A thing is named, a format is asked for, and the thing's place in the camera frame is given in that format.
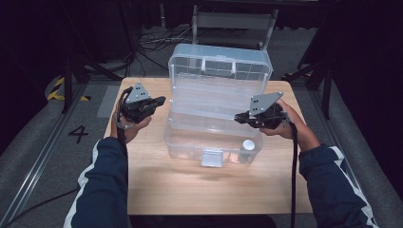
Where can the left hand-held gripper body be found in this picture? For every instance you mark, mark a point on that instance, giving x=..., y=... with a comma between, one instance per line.
x=138, y=104

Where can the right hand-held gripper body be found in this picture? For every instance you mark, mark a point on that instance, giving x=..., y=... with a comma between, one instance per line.
x=266, y=114

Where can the white medicine bottle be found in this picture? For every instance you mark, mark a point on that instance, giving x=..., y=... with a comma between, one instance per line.
x=248, y=148

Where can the clear plastic storage box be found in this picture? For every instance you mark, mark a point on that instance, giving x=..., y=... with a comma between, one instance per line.
x=209, y=104

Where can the person's left hand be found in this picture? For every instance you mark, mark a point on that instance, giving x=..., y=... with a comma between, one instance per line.
x=126, y=129

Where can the person's right hand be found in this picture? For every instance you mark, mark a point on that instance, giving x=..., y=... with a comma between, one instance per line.
x=296, y=129

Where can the black metal stand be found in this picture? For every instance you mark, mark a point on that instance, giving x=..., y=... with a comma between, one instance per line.
x=68, y=82
x=326, y=91

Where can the aluminium floor rail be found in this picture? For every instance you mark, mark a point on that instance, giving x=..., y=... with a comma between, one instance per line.
x=335, y=133
x=41, y=161

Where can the grey metal desk frame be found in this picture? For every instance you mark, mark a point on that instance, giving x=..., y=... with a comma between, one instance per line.
x=233, y=20

